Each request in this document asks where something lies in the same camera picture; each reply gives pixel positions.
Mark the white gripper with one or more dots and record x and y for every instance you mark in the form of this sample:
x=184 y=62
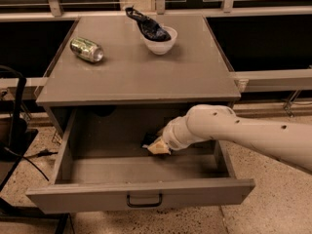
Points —
x=170 y=134

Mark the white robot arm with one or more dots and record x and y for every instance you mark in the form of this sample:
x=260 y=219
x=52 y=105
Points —
x=289 y=143

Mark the grey open top drawer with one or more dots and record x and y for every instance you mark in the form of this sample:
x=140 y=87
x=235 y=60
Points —
x=101 y=162

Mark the grey cabinet counter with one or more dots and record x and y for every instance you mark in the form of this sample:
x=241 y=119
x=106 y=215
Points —
x=193 y=70

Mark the white bowl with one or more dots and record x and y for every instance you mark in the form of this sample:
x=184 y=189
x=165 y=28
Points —
x=161 y=48

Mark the dark blue chip bag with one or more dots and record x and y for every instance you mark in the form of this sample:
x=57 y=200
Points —
x=147 y=26

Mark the green soda can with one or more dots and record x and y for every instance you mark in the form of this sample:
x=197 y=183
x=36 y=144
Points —
x=86 y=49

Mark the black stand at left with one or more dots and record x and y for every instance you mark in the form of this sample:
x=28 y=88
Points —
x=14 y=135

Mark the metal window railing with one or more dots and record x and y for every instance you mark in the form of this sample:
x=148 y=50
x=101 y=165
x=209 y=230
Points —
x=257 y=81

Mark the black drawer handle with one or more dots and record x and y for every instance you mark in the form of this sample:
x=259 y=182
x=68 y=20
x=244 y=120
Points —
x=144 y=201

